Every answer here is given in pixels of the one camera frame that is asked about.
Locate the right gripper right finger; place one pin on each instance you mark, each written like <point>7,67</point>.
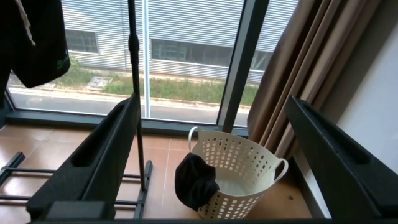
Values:
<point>342,186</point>

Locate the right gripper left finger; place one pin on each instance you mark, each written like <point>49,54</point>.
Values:
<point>105,169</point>

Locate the black garment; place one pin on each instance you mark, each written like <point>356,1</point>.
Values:
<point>194,183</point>

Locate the black shorts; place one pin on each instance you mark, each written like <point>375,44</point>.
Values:
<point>37,46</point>

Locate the black clothes rack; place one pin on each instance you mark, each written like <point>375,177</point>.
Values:
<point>136,93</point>

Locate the white laundry basket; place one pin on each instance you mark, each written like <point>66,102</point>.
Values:
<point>242,155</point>

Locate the brown curtain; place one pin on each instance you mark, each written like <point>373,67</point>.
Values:
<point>295,77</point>

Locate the window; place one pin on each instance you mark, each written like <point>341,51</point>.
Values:
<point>192,31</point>

